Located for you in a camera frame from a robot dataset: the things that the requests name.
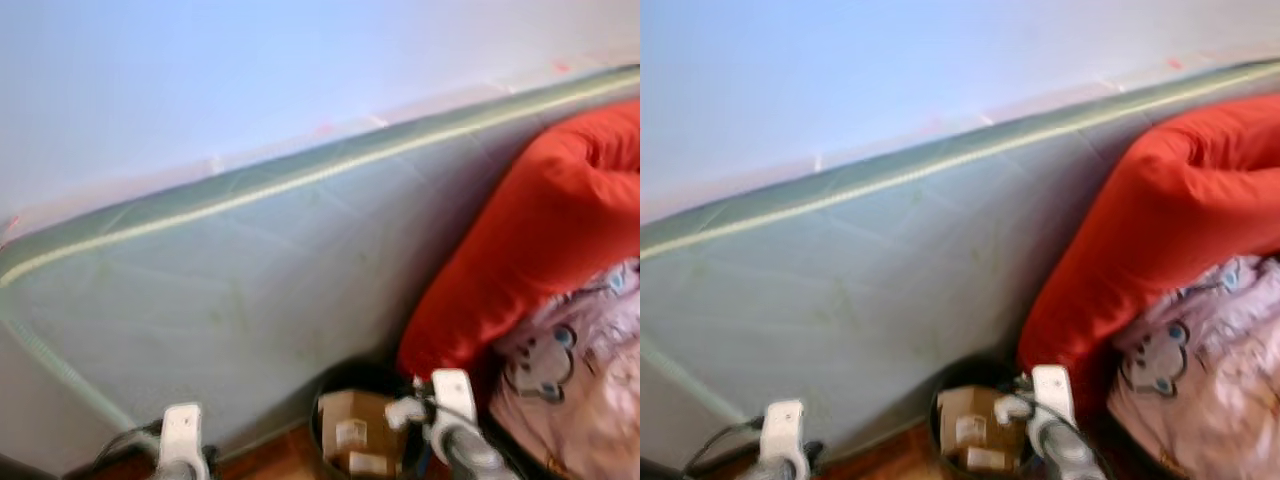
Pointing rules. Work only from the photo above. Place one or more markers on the brown cardboard box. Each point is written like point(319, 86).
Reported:
point(345, 410)
point(960, 405)

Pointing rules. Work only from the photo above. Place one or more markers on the white paper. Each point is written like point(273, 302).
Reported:
point(405, 410)
point(1012, 407)

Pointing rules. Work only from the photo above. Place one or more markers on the pink cartoon bear blanket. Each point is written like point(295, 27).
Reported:
point(580, 400)
point(1200, 400)

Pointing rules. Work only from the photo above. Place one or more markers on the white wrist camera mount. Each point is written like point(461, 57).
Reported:
point(455, 395)
point(782, 428)
point(1053, 390)
point(182, 430)

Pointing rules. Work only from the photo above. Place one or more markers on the green quilted mattress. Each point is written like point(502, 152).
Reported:
point(880, 290)
point(250, 290)

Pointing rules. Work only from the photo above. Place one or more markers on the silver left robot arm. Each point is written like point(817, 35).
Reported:
point(780, 470)
point(180, 472)

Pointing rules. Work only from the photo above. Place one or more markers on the large red cushion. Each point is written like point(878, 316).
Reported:
point(520, 230)
point(1150, 220)

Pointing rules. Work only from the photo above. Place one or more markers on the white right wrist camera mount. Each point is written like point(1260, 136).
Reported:
point(455, 395)
point(1053, 390)

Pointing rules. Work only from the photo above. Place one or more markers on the black round bin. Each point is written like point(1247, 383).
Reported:
point(975, 372)
point(360, 375)

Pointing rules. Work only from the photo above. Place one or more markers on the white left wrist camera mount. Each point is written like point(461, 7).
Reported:
point(782, 428)
point(182, 430)

